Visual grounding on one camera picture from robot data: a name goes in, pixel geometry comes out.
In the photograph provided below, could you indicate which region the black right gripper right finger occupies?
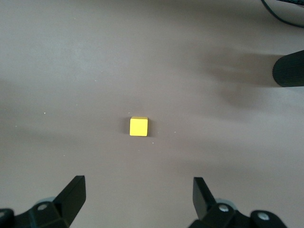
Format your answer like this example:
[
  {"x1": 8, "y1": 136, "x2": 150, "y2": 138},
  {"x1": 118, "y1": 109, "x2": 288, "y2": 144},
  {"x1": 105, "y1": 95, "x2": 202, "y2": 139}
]
[{"x1": 187, "y1": 177, "x2": 289, "y2": 228}]

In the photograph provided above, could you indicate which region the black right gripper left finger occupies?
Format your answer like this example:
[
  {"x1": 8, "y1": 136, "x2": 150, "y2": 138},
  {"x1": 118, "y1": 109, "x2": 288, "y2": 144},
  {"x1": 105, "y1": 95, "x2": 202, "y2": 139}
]
[{"x1": 0, "y1": 175, "x2": 86, "y2": 228}]

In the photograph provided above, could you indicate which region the yellow cube block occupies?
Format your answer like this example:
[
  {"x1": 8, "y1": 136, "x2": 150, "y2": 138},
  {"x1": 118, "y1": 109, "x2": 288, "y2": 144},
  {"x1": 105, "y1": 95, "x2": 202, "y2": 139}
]
[{"x1": 129, "y1": 116, "x2": 149, "y2": 137}]

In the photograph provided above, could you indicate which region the black ribbed cylinder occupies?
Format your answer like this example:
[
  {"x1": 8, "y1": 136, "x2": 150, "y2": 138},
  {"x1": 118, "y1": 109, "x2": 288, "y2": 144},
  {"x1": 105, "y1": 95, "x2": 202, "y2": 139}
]
[{"x1": 272, "y1": 49, "x2": 304, "y2": 87}]

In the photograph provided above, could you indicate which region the thin black cable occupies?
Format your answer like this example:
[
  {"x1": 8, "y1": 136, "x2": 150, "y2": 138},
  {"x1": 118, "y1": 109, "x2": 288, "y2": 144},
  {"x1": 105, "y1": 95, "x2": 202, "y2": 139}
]
[{"x1": 260, "y1": 0, "x2": 304, "y2": 28}]

